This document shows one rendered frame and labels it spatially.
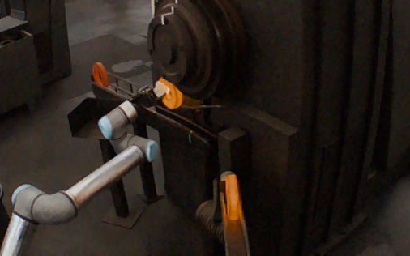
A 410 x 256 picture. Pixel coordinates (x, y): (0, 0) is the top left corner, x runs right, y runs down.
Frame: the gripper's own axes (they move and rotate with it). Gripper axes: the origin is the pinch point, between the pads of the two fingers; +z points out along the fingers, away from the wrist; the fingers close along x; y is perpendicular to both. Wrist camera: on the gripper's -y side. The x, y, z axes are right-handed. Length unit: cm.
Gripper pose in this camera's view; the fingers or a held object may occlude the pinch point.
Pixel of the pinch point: (169, 87)
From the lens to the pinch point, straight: 194.9
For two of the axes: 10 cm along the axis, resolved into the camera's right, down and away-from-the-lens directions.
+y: -2.8, -7.4, -6.1
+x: -6.0, -3.6, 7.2
